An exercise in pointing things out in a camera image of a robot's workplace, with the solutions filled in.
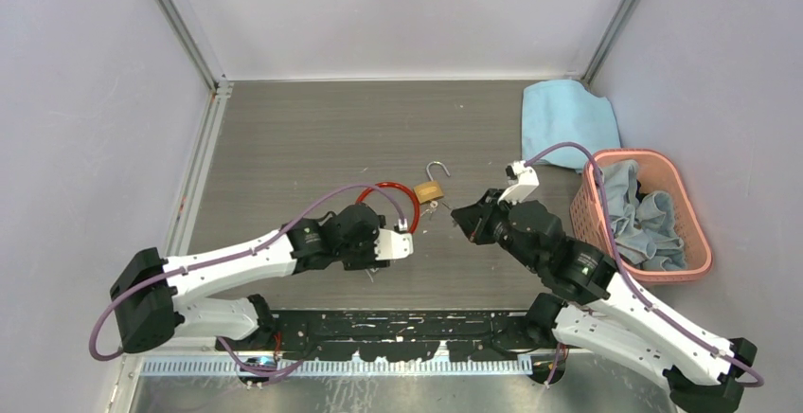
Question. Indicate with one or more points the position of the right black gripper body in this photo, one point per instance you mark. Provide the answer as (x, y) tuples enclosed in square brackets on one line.
[(490, 220)]

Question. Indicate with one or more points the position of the brass padlock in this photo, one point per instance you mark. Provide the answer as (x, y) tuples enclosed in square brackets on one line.
[(431, 190)]

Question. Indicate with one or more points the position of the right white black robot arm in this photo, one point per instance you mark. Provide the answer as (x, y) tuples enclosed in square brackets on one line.
[(589, 304)]

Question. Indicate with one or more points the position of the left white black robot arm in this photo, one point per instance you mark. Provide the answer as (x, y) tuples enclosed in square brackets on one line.
[(156, 299)]

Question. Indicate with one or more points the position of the light blue cloth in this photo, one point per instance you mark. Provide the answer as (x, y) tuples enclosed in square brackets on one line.
[(559, 111)]

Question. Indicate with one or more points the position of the grey-blue cloth in basket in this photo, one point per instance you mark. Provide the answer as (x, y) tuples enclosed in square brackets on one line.
[(643, 223)]

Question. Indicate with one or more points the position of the pink plastic basket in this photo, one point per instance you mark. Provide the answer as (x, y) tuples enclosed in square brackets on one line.
[(591, 222)]

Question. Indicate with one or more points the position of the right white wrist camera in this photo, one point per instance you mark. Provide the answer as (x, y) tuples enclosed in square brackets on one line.
[(523, 181)]

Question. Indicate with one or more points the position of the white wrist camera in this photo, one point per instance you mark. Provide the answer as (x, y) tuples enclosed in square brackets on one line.
[(392, 245), (523, 181)]

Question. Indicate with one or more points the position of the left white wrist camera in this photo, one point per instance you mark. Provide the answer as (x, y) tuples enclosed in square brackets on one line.
[(392, 245)]

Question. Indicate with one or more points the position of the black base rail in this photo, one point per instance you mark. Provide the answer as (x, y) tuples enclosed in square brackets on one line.
[(397, 336)]

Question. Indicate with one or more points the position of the white slotted cable duct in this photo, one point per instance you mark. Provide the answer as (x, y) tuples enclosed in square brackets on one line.
[(178, 366)]

